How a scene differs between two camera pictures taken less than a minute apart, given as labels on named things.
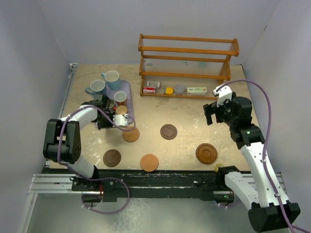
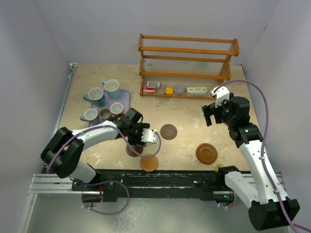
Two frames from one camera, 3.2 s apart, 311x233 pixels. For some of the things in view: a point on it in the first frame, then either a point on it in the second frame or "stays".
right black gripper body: x=223 y=112 stays
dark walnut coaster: x=168 y=131 stays
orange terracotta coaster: x=149 y=162 stays
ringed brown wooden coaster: x=206 y=153 stays
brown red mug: x=120 y=98 → x=116 y=108
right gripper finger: x=208 y=109 stays
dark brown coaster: x=112 y=158 → x=137 y=148
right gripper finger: x=208 y=115 stays
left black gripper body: x=104 y=122 → x=134 y=135
